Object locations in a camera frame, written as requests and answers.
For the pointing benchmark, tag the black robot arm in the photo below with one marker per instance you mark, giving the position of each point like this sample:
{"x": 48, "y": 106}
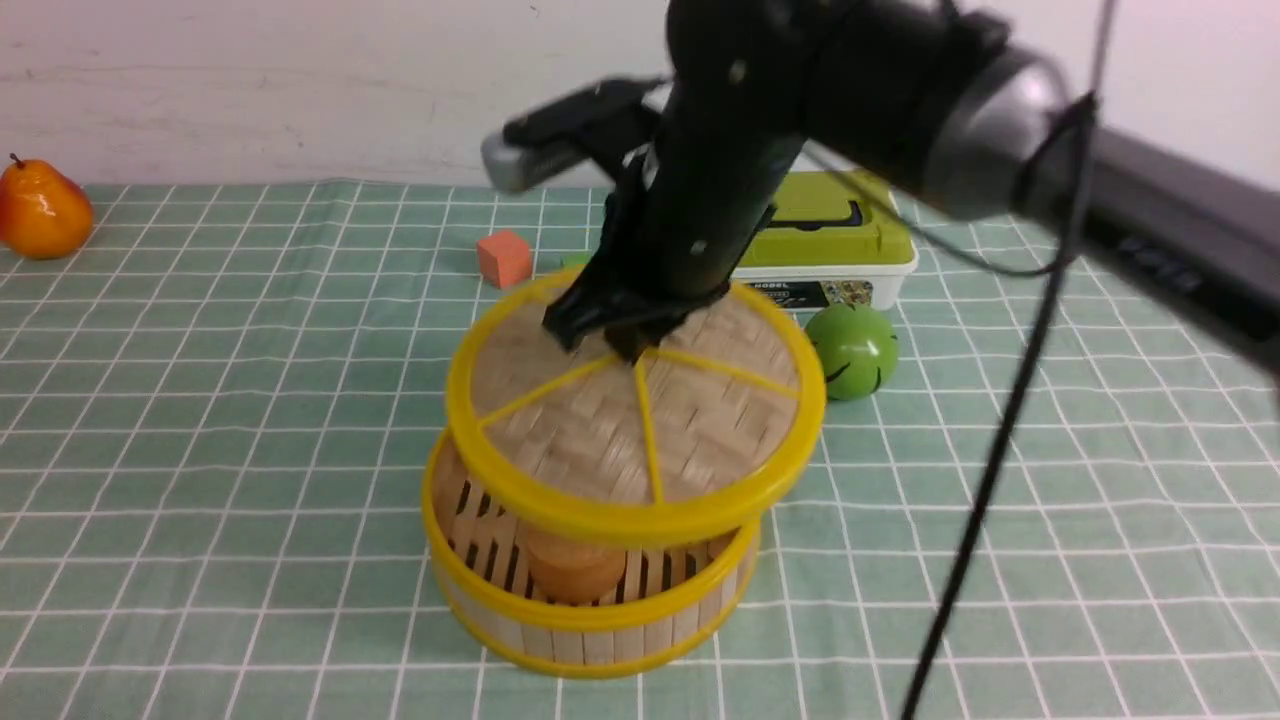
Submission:
{"x": 942, "y": 105}

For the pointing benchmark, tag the green lidded white storage box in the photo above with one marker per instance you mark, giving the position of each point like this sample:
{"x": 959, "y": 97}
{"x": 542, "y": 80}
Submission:
{"x": 829, "y": 242}

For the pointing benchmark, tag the front brown toy bun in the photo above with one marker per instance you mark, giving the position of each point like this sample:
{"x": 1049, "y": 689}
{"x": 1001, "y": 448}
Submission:
{"x": 569, "y": 571}

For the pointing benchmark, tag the yellow bamboo steamer basket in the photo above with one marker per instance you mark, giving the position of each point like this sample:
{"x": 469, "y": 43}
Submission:
{"x": 666, "y": 604}

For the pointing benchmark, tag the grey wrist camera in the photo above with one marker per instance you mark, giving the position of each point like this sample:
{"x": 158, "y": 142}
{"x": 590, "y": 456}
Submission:
{"x": 605, "y": 122}

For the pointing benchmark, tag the yellow woven steamer lid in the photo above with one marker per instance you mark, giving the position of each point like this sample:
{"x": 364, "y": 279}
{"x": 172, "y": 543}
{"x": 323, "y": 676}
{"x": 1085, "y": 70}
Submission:
{"x": 695, "y": 438}

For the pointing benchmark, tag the orange toy pear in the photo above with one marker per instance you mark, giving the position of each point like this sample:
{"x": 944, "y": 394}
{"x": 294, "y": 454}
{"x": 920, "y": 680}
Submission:
{"x": 44, "y": 214}

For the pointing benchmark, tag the green checked tablecloth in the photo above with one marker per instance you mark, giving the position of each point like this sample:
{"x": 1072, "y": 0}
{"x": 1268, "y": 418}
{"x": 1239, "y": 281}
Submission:
{"x": 215, "y": 419}

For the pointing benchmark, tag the green toy melon ball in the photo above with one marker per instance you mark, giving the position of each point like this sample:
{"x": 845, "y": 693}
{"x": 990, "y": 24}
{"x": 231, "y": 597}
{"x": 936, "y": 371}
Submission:
{"x": 857, "y": 347}

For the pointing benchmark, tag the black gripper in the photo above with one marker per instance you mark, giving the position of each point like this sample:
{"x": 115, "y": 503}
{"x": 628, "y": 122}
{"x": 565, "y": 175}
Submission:
{"x": 683, "y": 215}

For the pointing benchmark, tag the orange foam cube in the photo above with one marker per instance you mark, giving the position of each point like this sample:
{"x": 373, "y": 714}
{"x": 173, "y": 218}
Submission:
{"x": 504, "y": 259}

